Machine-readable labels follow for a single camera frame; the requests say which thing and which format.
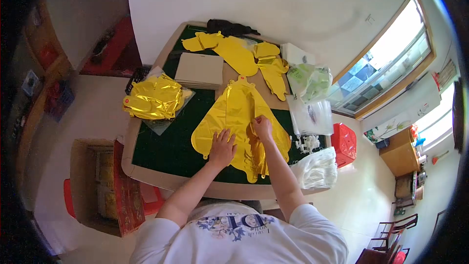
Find green topped table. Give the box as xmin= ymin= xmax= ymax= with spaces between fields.
xmin=121 ymin=21 xmax=333 ymax=201

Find stack of clear plastic bags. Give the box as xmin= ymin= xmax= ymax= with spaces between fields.
xmin=285 ymin=95 xmax=334 ymax=137

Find white paper box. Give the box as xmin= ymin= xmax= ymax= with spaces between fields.
xmin=280 ymin=43 xmax=316 ymax=67

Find brown paper sheet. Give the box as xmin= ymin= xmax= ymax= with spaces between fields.
xmin=214 ymin=58 xmax=294 ymax=111

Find green and white plastic bag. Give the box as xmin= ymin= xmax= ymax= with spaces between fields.
xmin=287 ymin=63 xmax=333 ymax=104

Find person's left fingers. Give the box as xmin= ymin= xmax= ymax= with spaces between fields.
xmin=210 ymin=128 xmax=236 ymax=148

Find black basket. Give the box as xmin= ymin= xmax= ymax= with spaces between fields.
xmin=125 ymin=66 xmax=152 ymax=95

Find stack of grey cardboard sheets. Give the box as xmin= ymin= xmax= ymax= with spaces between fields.
xmin=174 ymin=52 xmax=224 ymax=91

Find curved yellow foil balloon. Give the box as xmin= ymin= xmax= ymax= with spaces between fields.
xmin=252 ymin=42 xmax=290 ymax=102

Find long yellow foil balloon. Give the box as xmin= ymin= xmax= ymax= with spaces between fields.
xmin=182 ymin=31 xmax=259 ymax=78

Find white bag of straws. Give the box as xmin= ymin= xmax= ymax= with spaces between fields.
xmin=290 ymin=146 xmax=338 ymax=190

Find pile of gold foil balloons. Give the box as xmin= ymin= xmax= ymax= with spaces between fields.
xmin=122 ymin=73 xmax=186 ymax=120

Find red plastic stool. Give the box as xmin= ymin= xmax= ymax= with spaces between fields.
xmin=331 ymin=122 xmax=357 ymax=169
xmin=63 ymin=178 xmax=166 ymax=219

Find person's right hand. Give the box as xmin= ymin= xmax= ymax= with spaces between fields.
xmin=252 ymin=115 xmax=274 ymax=144

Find open cardboard box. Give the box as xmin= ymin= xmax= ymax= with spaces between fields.
xmin=69 ymin=138 xmax=146 ymax=237

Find wooden cabinet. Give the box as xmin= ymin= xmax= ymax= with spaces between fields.
xmin=379 ymin=126 xmax=428 ymax=179

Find dark wooden chair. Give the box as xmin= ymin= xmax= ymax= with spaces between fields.
xmin=367 ymin=213 xmax=419 ymax=254

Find window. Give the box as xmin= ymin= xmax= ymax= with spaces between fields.
xmin=327 ymin=0 xmax=437 ymax=120

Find person's body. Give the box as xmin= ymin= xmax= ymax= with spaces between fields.
xmin=129 ymin=201 xmax=349 ymax=264

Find clear plastic bag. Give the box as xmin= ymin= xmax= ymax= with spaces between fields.
xmin=141 ymin=66 xmax=196 ymax=136

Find black bag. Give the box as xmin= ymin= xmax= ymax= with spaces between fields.
xmin=206 ymin=19 xmax=261 ymax=37

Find person's left hand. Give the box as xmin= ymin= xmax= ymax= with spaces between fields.
xmin=207 ymin=128 xmax=238 ymax=171

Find red wooden furniture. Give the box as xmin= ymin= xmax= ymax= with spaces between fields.
xmin=78 ymin=16 xmax=143 ymax=78

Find pile of small white parts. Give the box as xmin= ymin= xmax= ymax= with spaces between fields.
xmin=295 ymin=134 xmax=322 ymax=155

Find large gold foil balloon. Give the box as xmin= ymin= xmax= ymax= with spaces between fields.
xmin=191 ymin=75 xmax=292 ymax=184

